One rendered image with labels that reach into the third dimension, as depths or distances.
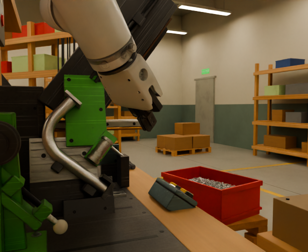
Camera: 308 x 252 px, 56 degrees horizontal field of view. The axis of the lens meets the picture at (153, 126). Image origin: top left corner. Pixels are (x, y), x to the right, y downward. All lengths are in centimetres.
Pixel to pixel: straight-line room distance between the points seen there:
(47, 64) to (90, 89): 332
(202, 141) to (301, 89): 255
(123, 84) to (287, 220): 52
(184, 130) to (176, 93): 390
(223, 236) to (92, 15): 51
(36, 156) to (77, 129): 13
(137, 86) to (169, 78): 1069
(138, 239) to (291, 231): 37
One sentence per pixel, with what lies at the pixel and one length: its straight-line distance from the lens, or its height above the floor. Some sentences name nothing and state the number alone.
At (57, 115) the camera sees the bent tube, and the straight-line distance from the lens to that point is 82.
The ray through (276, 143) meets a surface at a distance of 707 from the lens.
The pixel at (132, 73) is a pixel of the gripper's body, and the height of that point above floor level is 124.
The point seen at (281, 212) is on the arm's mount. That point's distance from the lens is 81.
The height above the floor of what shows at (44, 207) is 99.
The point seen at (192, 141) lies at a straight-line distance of 729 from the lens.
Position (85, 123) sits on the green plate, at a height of 113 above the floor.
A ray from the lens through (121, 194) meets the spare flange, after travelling 94.
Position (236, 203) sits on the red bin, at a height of 86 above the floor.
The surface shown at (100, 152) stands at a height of 106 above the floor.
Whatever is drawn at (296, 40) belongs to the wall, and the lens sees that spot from 756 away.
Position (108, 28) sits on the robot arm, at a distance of 45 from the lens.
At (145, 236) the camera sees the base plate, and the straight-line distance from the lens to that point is 67.
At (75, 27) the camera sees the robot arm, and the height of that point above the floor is 129.
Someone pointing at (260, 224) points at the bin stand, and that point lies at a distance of 109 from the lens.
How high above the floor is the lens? 118
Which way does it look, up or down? 4 degrees down
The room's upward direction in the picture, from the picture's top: straight up
